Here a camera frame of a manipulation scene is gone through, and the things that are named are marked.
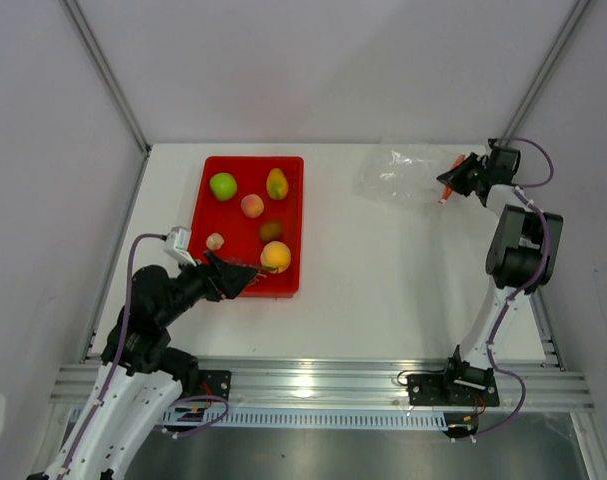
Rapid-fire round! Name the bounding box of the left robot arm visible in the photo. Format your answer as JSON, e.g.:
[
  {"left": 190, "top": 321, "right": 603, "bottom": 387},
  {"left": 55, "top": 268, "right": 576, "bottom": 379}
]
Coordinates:
[{"left": 35, "top": 252, "right": 259, "bottom": 479}]

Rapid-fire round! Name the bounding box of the pink peach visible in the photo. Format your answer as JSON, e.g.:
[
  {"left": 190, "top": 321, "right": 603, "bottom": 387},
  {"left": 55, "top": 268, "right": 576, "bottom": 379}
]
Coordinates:
[{"left": 241, "top": 194, "right": 264, "bottom": 219}]

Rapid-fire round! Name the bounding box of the left aluminium frame post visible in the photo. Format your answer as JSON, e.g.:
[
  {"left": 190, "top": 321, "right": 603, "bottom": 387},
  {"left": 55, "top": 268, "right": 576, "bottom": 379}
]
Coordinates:
[{"left": 59, "top": 0, "right": 151, "bottom": 156}]

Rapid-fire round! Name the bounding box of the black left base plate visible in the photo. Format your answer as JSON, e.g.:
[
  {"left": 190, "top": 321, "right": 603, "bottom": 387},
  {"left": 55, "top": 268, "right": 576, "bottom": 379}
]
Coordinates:
[{"left": 181, "top": 370, "right": 232, "bottom": 399}]

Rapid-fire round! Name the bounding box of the white slotted cable duct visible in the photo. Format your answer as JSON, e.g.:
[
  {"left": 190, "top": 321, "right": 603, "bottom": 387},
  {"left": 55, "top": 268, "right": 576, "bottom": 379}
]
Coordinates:
[{"left": 157, "top": 406, "right": 448, "bottom": 431}]

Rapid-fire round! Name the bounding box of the brown kiwi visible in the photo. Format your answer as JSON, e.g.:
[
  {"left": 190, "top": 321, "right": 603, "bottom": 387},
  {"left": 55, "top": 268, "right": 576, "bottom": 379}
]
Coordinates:
[{"left": 259, "top": 221, "right": 283, "bottom": 243}]

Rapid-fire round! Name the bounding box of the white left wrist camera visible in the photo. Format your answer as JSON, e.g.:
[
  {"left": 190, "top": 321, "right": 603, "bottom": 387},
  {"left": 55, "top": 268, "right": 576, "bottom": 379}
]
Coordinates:
[{"left": 163, "top": 226, "right": 196, "bottom": 266}]

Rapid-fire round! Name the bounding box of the yellow green mango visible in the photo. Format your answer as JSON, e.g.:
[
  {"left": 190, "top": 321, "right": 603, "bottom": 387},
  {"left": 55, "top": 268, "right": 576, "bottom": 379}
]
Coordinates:
[{"left": 266, "top": 168, "right": 289, "bottom": 201}]

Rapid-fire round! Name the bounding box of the green apple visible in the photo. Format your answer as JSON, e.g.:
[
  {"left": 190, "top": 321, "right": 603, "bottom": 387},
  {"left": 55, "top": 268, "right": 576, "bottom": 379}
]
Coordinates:
[{"left": 209, "top": 172, "right": 238, "bottom": 202}]

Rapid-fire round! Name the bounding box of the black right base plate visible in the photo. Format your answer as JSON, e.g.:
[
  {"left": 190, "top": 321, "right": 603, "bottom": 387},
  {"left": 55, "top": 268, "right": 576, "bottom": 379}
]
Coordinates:
[{"left": 406, "top": 372, "right": 500, "bottom": 407}]

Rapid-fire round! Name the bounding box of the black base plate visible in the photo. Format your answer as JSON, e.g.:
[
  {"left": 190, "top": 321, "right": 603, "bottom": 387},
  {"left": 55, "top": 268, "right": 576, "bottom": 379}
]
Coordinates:
[
  {"left": 181, "top": 370, "right": 232, "bottom": 399},
  {"left": 406, "top": 372, "right": 500, "bottom": 407}
]

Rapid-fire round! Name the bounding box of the clear zip top bag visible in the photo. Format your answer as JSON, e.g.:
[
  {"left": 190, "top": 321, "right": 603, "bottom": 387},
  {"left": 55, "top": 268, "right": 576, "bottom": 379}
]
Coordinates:
[{"left": 354, "top": 144, "right": 466, "bottom": 207}]

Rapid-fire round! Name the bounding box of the red grape bunch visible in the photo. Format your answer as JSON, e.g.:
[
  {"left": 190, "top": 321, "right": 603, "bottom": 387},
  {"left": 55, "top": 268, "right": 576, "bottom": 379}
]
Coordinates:
[{"left": 225, "top": 258, "right": 267, "bottom": 282}]

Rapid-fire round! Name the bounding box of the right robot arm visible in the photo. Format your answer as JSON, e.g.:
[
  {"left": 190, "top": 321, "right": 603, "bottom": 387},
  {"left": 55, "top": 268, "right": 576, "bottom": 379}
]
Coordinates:
[{"left": 437, "top": 139, "right": 564, "bottom": 404}]

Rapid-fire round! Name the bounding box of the orange yellow fruit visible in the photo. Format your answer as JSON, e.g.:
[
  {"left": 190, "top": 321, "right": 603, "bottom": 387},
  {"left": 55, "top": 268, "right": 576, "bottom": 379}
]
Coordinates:
[{"left": 260, "top": 241, "right": 292, "bottom": 274}]

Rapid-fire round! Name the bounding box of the aluminium front rail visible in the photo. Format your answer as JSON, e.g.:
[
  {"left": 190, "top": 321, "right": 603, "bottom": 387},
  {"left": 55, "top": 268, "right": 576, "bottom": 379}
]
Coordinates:
[{"left": 50, "top": 357, "right": 595, "bottom": 412}]

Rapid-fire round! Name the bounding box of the right aluminium frame post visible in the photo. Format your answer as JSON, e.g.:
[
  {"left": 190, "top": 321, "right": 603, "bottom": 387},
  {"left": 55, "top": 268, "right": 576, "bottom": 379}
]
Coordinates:
[{"left": 501, "top": 0, "right": 597, "bottom": 143}]

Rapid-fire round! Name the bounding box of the aluminium frame post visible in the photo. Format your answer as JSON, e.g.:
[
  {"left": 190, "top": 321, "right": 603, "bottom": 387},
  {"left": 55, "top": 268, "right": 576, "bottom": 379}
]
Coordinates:
[
  {"left": 59, "top": 0, "right": 151, "bottom": 156},
  {"left": 501, "top": 0, "right": 597, "bottom": 143}
]

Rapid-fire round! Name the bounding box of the red plastic tray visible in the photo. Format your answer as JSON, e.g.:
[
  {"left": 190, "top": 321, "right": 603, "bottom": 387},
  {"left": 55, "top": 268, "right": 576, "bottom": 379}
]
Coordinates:
[{"left": 189, "top": 156, "right": 304, "bottom": 298}]

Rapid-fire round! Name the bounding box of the garlic bulb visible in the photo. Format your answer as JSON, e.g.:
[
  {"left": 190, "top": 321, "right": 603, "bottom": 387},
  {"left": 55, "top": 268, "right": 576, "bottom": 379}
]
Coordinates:
[{"left": 206, "top": 232, "right": 225, "bottom": 251}]

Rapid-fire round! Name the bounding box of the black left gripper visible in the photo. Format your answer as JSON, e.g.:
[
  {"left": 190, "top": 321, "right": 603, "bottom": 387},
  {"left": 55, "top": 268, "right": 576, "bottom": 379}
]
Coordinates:
[{"left": 157, "top": 249, "right": 257, "bottom": 326}]

